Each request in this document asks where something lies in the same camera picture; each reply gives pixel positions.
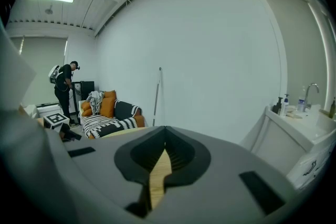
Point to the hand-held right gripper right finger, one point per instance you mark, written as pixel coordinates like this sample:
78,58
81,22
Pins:
218,191

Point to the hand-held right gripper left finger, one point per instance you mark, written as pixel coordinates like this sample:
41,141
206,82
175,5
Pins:
99,165

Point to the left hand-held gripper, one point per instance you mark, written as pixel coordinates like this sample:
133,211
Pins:
56,119

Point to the small orange cushion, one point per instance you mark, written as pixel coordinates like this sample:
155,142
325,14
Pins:
85,106

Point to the black and white patterned blanket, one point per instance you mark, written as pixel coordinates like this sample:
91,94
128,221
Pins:
110,126

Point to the white storage box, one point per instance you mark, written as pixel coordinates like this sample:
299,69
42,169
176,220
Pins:
47,110

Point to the grey garment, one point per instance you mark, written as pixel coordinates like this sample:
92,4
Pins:
95,101

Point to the large orange cushion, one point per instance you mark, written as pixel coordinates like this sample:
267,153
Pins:
108,105

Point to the black cabinet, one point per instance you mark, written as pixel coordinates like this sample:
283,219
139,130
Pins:
86,89

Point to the orange sofa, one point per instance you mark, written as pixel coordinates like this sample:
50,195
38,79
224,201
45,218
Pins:
139,120

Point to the wooden table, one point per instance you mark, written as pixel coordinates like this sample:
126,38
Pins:
160,170

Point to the white sink counter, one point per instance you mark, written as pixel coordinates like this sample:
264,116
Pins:
283,136

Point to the thin white pole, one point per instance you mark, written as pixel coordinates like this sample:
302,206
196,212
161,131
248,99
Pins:
157,97

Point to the black pump bottle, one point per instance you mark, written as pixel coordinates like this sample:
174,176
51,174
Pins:
277,107

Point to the white pump bottle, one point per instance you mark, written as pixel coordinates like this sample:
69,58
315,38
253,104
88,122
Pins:
284,106

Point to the clear plastic bottle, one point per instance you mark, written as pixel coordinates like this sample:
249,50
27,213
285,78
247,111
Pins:
301,102

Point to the chrome faucet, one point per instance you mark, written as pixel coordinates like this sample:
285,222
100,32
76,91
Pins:
309,94

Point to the dark green glass bottle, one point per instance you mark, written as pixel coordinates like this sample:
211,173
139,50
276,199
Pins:
333,108

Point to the beige window blind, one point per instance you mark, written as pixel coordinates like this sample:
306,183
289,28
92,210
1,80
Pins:
299,47

